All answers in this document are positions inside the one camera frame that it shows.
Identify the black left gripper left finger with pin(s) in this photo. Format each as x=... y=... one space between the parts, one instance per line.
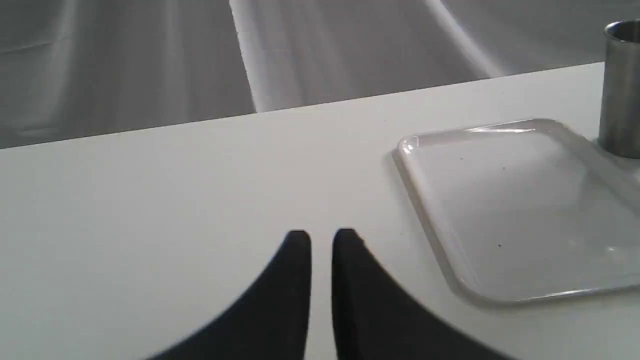
x=269 y=321

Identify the clear plastic rectangular tray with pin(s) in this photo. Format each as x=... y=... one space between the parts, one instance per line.
x=526 y=210

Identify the stainless steel cup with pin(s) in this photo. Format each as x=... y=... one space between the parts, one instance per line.
x=619 y=120

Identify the grey fabric backdrop curtain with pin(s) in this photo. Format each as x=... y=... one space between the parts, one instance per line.
x=80 y=68

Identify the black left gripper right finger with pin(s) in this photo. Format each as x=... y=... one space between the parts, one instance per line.
x=375 y=319

